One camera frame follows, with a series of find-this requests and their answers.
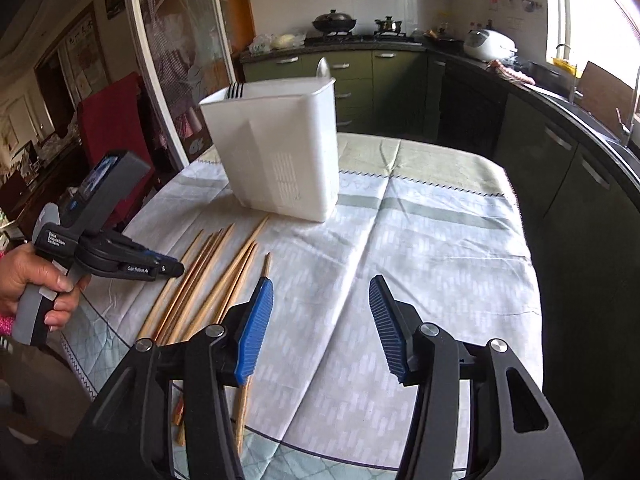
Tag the etched glass sliding door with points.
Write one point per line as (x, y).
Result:
(175, 60)

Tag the white plastic utensil holder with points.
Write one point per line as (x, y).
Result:
(280, 160)

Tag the black wok with lid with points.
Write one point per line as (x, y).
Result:
(334, 22)

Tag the pink checked dish cloth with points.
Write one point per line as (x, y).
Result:
(512, 72)

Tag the metal fork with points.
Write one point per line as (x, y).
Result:
(234, 91)

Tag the person's leg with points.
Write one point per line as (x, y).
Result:
(40, 385)

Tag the metal spoon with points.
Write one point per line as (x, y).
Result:
(322, 67)

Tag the wall calendar poster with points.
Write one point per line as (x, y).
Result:
(80, 60)

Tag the person's left hand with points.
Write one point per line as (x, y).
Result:
(20, 270)

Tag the wooden cutting board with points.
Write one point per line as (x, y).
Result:
(602, 92)

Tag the white rice cooker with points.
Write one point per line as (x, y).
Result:
(487, 44)

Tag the white and green tablecloth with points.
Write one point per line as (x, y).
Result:
(400, 285)

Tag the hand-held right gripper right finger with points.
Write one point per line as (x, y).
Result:
(387, 325)

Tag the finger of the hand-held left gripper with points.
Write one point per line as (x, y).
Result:
(167, 267)

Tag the yellow sponge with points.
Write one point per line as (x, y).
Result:
(564, 64)

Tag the red covered chair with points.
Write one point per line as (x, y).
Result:
(115, 125)

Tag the black gas stove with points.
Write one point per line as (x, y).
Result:
(360, 38)

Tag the tall chrome faucet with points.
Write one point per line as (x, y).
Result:
(631, 110)

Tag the dark curved counter cabinets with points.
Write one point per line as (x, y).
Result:
(565, 185)

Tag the green base cabinets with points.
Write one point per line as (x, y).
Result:
(385, 90)

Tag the bunch of wooden chopsticks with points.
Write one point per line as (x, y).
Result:
(187, 285)

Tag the black frying pan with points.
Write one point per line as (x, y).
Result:
(442, 36)

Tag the green quilted table cover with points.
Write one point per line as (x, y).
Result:
(310, 465)

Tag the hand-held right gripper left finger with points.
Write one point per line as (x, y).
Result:
(255, 325)

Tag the steel cooking pot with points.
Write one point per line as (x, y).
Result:
(389, 26)

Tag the plastic bags with food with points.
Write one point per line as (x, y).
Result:
(277, 41)

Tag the small chrome faucet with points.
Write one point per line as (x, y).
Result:
(575, 75)

